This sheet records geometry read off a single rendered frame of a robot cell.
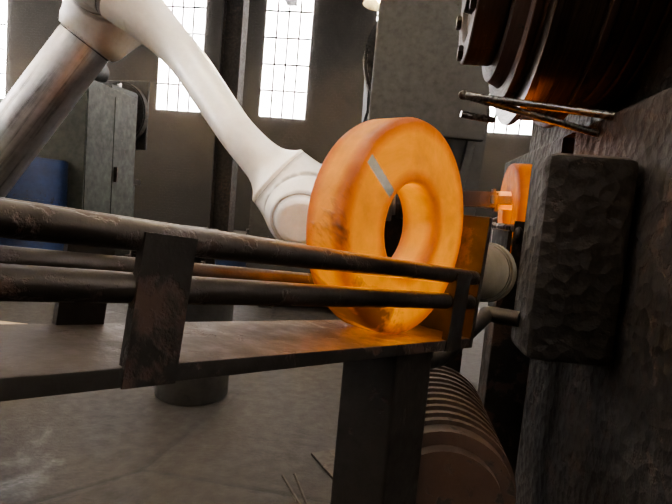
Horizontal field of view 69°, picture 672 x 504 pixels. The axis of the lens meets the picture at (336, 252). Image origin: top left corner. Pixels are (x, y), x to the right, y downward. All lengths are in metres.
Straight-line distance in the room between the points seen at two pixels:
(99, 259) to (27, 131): 0.88
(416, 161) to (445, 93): 3.22
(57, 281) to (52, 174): 3.90
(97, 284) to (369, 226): 0.18
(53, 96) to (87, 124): 3.04
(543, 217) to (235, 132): 0.42
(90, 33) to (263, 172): 0.52
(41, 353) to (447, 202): 0.29
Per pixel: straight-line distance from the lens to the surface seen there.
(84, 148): 4.13
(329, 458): 1.50
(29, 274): 0.18
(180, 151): 12.00
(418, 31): 3.64
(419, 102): 3.52
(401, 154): 0.34
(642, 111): 0.68
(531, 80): 0.77
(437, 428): 0.47
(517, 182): 0.81
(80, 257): 0.25
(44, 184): 4.05
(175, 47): 0.88
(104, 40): 1.10
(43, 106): 1.12
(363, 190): 0.31
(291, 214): 0.62
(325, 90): 11.28
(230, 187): 7.65
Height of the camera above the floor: 0.72
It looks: 5 degrees down
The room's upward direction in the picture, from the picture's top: 5 degrees clockwise
